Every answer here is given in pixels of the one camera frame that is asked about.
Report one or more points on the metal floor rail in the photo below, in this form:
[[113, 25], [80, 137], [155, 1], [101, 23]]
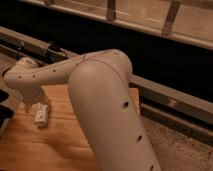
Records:
[[105, 75]]

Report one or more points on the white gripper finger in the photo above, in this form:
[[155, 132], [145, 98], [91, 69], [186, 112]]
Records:
[[27, 108], [42, 103]]

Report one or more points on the black object at left edge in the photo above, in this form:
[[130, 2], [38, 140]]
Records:
[[6, 113]]

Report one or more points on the window frame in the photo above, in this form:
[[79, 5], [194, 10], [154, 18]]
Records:
[[187, 21]]

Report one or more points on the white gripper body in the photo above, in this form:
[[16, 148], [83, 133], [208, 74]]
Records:
[[32, 95]]

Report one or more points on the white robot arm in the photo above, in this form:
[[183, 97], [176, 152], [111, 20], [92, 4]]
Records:
[[117, 137]]

